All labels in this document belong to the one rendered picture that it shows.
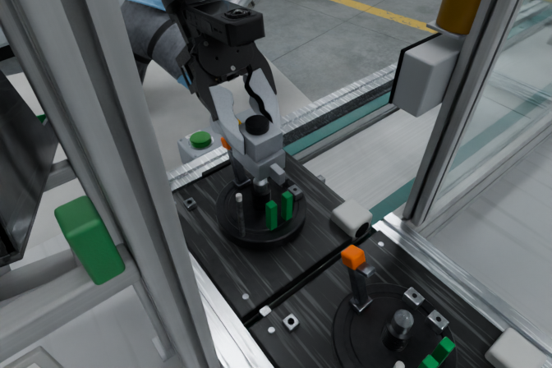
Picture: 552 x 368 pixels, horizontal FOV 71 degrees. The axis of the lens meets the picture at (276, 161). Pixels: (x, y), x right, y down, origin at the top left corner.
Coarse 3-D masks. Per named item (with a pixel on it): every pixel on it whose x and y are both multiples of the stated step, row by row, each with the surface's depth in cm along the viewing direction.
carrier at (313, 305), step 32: (384, 256) 54; (320, 288) 51; (384, 288) 49; (416, 288) 51; (448, 288) 51; (320, 320) 48; (352, 320) 46; (384, 320) 46; (416, 320) 46; (448, 320) 48; (480, 320) 48; (288, 352) 45; (320, 352) 45; (352, 352) 43; (384, 352) 43; (416, 352) 43; (448, 352) 38; (480, 352) 45; (512, 352) 43
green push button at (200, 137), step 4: (196, 132) 74; (200, 132) 74; (204, 132) 74; (192, 136) 73; (196, 136) 73; (200, 136) 73; (204, 136) 73; (208, 136) 73; (192, 140) 72; (196, 140) 72; (200, 140) 72; (204, 140) 72; (208, 140) 72; (192, 144) 72; (196, 144) 72; (200, 144) 72; (204, 144) 72; (208, 144) 73
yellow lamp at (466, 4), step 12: (444, 0) 40; (456, 0) 39; (468, 0) 38; (480, 0) 38; (444, 12) 40; (456, 12) 39; (468, 12) 39; (444, 24) 41; (456, 24) 40; (468, 24) 39
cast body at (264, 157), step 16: (240, 128) 48; (256, 128) 47; (272, 128) 48; (256, 144) 46; (272, 144) 48; (240, 160) 52; (256, 160) 48; (272, 160) 49; (256, 176) 50; (272, 176) 50
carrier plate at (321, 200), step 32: (288, 160) 69; (192, 192) 63; (320, 192) 63; (192, 224) 58; (320, 224) 58; (224, 256) 54; (256, 256) 54; (288, 256) 54; (320, 256) 54; (224, 288) 51; (256, 288) 51; (288, 288) 52
